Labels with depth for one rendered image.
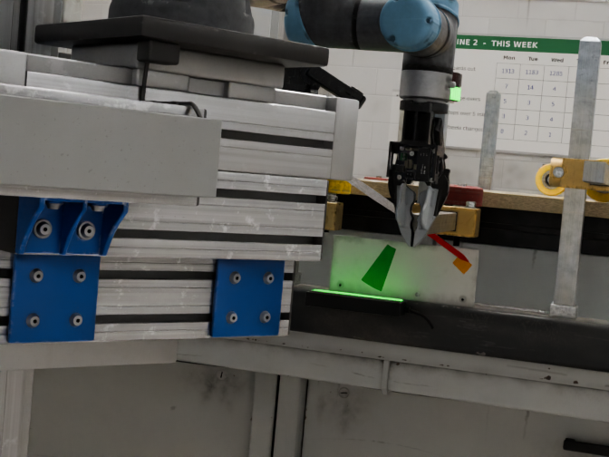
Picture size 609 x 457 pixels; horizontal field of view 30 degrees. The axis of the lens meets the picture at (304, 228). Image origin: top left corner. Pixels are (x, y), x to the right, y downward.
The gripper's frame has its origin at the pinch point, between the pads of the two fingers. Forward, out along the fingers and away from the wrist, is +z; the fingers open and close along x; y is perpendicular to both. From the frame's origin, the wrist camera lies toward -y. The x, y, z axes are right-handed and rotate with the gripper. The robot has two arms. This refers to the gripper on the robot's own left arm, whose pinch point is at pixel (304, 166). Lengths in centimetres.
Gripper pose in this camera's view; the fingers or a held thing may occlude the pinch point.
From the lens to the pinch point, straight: 198.8
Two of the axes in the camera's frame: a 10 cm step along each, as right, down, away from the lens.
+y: -9.9, -0.9, -0.6
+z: -0.9, 9.9, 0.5
